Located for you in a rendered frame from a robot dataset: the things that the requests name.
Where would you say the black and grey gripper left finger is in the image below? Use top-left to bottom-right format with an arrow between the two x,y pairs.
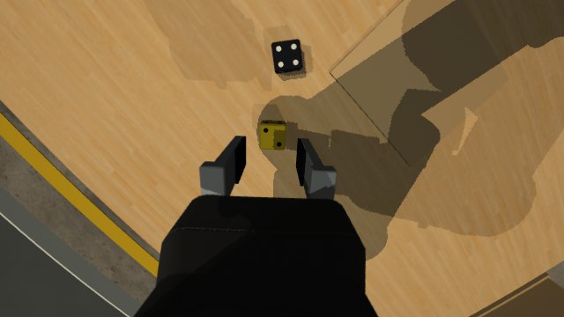
199,136 -> 246,195

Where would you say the yellow die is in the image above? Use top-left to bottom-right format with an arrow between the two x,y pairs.
259,120 -> 286,150

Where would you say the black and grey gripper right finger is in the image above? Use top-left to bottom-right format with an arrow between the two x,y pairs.
296,138 -> 338,200

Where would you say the black die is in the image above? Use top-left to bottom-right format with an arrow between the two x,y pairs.
271,39 -> 303,74

